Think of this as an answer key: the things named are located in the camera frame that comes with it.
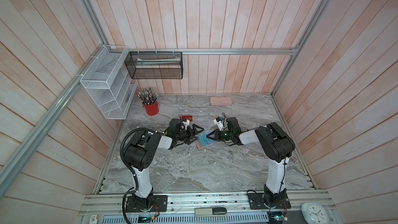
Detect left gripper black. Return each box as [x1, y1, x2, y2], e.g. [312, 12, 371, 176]
[176, 124, 204, 145]

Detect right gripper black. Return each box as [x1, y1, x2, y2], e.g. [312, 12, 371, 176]
[206, 130, 233, 141]

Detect red credit card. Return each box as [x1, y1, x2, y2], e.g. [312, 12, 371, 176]
[179, 115, 193, 122]

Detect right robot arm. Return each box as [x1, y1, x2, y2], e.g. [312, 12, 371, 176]
[206, 117, 295, 208]

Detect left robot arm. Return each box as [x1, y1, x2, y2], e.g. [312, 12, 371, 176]
[120, 119, 204, 210]

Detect clear acrylic organizer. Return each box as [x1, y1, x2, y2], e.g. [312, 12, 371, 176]
[178, 107, 216, 129]

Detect red pen cup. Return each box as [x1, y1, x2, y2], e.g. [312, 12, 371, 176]
[143, 101, 159, 116]

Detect grey black handheld device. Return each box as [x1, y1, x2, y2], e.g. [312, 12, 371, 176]
[194, 207, 227, 217]

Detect white analog clock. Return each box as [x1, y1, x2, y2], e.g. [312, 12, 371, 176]
[301, 202, 330, 224]

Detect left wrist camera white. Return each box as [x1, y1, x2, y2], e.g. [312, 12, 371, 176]
[181, 119, 190, 131]

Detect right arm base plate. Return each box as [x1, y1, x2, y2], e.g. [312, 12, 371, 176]
[246, 190, 291, 209]

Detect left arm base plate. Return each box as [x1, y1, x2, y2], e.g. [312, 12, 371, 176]
[124, 195, 168, 213]

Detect black mesh wall basket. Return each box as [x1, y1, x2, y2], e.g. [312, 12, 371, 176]
[124, 51, 183, 79]

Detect white wire mesh shelf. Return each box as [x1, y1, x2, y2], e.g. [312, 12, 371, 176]
[80, 45, 137, 120]

